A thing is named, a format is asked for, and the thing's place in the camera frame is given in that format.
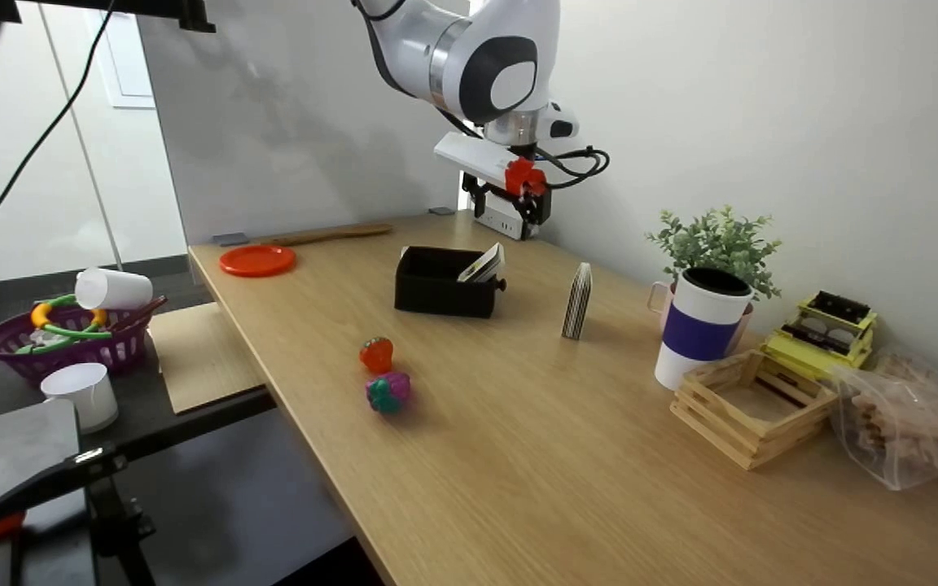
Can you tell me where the white yellow cow book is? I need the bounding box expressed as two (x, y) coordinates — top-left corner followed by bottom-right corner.
(453, 240), (507, 291)

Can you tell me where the black plastic box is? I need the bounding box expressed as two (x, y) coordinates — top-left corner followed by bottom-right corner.
(392, 245), (507, 323)

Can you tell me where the white abc elephant book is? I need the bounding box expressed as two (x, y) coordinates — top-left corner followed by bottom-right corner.
(559, 258), (600, 346)

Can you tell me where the white power strip box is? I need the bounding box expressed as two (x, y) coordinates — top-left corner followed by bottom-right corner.
(474, 196), (531, 245)

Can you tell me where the long wooden stick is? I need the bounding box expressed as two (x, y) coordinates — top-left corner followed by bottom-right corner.
(260, 220), (397, 252)

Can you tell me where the red toy strawberry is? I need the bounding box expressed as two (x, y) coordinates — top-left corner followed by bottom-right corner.
(355, 334), (397, 379)

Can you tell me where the potted green plant white mug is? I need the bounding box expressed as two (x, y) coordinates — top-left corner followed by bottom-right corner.
(643, 204), (785, 394)

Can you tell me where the white partition board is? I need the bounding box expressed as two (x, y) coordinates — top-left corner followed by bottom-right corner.
(135, 0), (468, 248)

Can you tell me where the purple toy grape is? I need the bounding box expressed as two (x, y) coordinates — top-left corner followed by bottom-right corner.
(365, 369), (417, 418)

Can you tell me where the orange round plate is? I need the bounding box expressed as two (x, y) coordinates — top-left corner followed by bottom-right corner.
(217, 245), (300, 279)

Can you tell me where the wooden slat crate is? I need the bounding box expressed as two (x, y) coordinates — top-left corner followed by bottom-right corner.
(668, 346), (844, 472)

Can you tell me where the yellow black device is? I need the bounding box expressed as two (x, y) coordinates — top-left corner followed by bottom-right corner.
(761, 285), (881, 385)

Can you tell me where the light wooden board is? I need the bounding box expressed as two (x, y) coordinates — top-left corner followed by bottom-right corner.
(144, 300), (273, 418)

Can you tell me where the black overhead bar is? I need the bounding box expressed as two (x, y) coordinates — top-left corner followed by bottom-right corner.
(0, 0), (217, 32)

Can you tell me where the clear bag of wooden pieces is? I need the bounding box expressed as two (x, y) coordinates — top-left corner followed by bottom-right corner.
(827, 356), (938, 495)

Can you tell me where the purple plastic basket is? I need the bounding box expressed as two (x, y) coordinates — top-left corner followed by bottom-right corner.
(0, 297), (169, 385)

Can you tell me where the grey flat panel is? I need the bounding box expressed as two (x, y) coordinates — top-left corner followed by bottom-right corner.
(0, 401), (88, 529)

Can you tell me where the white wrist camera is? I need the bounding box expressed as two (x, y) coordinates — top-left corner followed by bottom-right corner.
(431, 131), (551, 202)

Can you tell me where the black hanging cable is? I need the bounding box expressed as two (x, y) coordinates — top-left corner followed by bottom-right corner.
(0, 0), (121, 264)

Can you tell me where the green plastic ring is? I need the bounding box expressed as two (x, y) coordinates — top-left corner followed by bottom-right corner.
(10, 318), (114, 356)

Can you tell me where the black tripod with orange handle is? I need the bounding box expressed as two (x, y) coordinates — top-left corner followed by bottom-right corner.
(0, 385), (280, 586)

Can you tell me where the yellow plastic ring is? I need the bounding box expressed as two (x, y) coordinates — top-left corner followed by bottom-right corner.
(29, 297), (106, 333)

